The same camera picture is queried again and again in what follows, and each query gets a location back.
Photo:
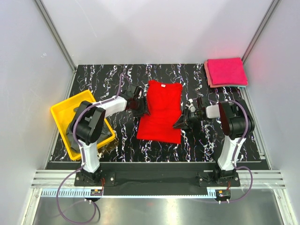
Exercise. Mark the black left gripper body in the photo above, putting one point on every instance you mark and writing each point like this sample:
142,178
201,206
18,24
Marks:
139,107

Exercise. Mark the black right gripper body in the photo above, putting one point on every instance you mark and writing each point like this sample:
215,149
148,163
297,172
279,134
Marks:
189,117

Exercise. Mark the red t-shirt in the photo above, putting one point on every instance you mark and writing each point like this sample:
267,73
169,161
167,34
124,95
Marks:
164,104

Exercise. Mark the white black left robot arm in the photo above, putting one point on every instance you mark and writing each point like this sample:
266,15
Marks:
89,153

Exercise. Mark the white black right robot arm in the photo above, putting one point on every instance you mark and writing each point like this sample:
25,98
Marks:
236,121

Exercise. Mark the folded teal t-shirt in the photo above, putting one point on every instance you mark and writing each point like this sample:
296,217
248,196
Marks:
237,86

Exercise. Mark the folded salmon pink t-shirt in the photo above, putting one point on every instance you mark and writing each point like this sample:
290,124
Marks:
208,77

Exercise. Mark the yellow plastic bin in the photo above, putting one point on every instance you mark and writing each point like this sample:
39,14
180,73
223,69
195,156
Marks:
63,114

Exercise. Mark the grey t-shirt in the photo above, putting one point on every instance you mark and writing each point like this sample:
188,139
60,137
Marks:
103,133

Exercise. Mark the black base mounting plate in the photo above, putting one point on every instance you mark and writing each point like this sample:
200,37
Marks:
97,181

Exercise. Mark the white slotted cable duct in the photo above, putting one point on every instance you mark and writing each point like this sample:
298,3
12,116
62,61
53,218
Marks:
107,193

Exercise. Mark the left aluminium corner post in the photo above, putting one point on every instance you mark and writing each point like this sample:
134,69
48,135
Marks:
50,24

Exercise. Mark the aluminium corner post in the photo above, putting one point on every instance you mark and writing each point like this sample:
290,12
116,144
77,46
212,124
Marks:
50,24
261,27

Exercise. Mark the right aluminium corner post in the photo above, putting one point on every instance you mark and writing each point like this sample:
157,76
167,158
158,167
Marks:
261,27

